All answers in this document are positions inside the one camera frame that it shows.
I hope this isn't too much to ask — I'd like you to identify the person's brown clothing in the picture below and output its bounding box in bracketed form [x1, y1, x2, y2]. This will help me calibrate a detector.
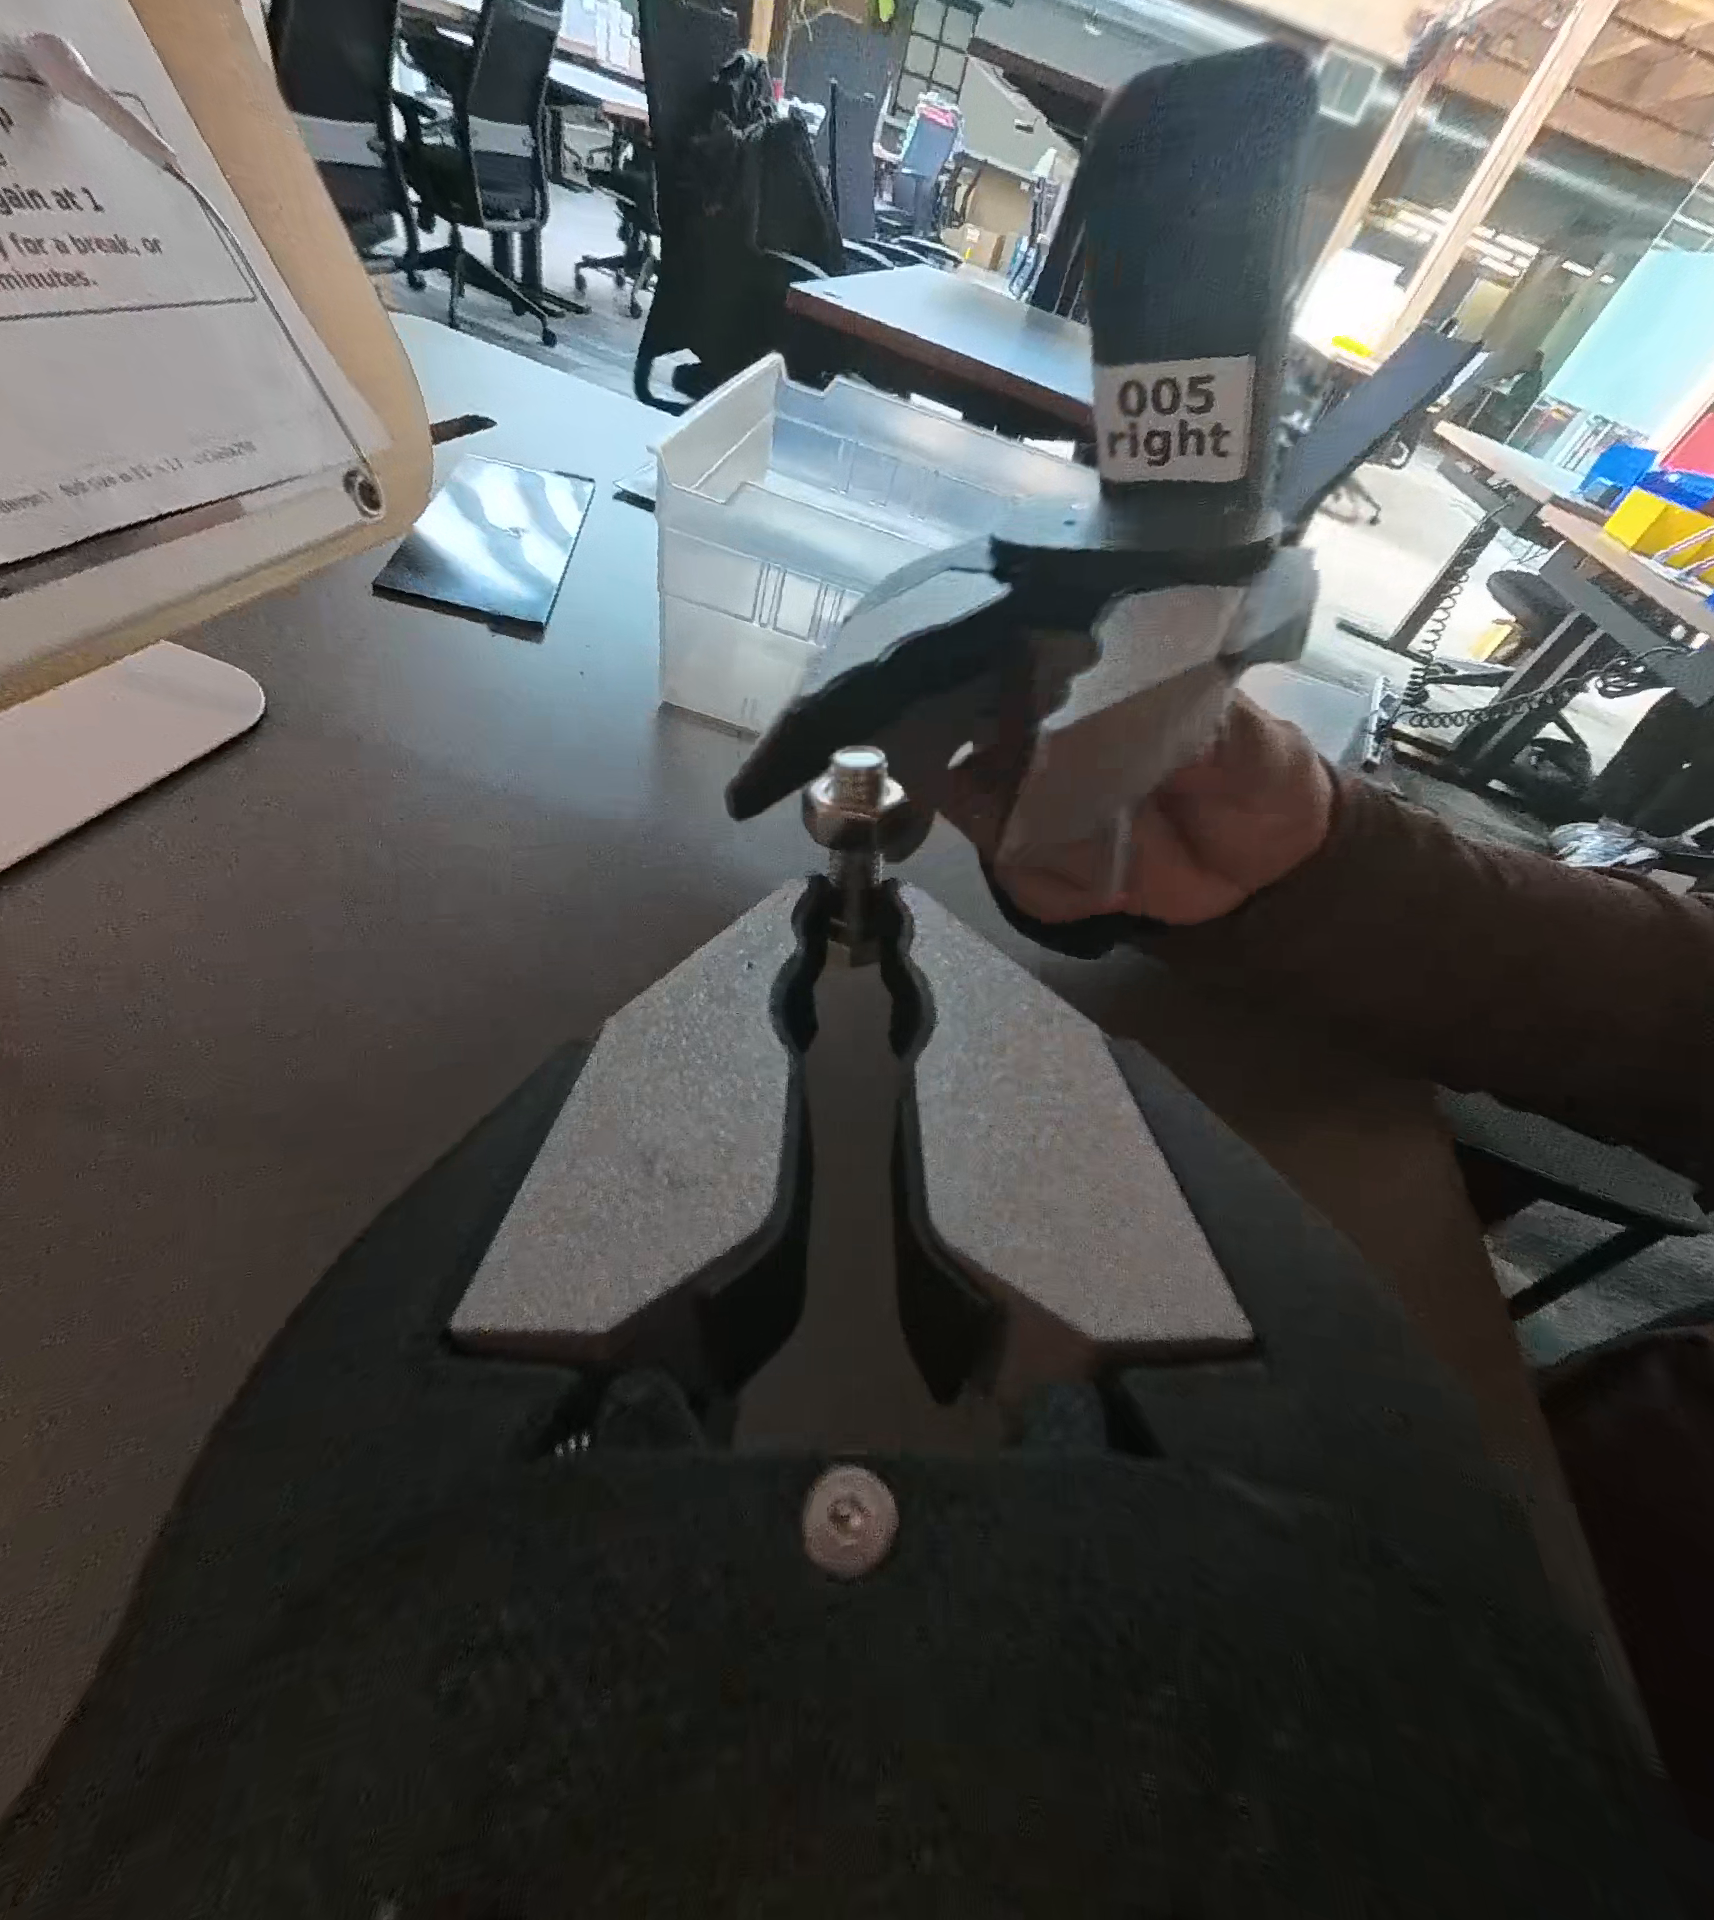
[1532, 1304, 1714, 1920]

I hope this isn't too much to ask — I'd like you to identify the office chair with black jacket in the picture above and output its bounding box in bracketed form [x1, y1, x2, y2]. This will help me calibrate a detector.
[636, 0, 846, 420]

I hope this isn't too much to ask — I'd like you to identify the printed instruction sheet board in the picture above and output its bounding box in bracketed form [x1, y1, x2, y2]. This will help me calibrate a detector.
[0, 0, 435, 760]

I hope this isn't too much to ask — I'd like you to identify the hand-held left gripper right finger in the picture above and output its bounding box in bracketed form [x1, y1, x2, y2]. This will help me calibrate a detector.
[872, 883, 1257, 1405]

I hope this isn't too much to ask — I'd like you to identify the clear plastic compartment bin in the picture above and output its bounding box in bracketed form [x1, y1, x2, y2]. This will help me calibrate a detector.
[651, 358, 1107, 738]

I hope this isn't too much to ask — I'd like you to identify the person's right hand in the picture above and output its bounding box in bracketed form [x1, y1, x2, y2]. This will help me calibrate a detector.
[946, 696, 1341, 935]

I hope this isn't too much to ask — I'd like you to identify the silver hex nut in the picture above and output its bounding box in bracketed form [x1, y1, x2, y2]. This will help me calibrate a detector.
[801, 791, 920, 861]

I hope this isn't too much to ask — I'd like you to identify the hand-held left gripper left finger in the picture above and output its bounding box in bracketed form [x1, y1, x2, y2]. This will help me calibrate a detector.
[448, 877, 835, 1396]

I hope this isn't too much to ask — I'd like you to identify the black chair base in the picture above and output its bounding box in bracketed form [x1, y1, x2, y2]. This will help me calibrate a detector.
[1442, 1087, 1714, 1321]

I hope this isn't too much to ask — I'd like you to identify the black glossy plate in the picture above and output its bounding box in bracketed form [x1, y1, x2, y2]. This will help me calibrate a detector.
[374, 454, 598, 635]

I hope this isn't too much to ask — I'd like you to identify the small yellow storage bin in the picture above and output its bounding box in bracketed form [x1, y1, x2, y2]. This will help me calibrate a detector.
[1606, 488, 1714, 591]

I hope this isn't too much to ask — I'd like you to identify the person's right forearm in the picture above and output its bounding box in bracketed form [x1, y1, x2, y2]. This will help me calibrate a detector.
[1246, 758, 1714, 1224]

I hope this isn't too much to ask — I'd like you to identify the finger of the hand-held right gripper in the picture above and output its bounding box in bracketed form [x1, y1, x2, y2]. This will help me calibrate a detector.
[1004, 543, 1321, 889]
[726, 541, 1042, 822]

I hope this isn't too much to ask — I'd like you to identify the black coiled cable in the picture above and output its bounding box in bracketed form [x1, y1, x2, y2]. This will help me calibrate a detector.
[1374, 646, 1676, 770]

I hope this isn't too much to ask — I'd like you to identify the brown office desk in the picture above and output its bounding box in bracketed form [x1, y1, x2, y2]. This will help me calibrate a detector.
[784, 267, 1099, 440]

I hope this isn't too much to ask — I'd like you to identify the white sign stand base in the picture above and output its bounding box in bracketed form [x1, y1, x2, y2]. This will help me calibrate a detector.
[0, 641, 268, 935]

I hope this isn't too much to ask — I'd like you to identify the silver threaded bolt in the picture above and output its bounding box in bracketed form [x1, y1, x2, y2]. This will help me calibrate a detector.
[801, 751, 920, 964]

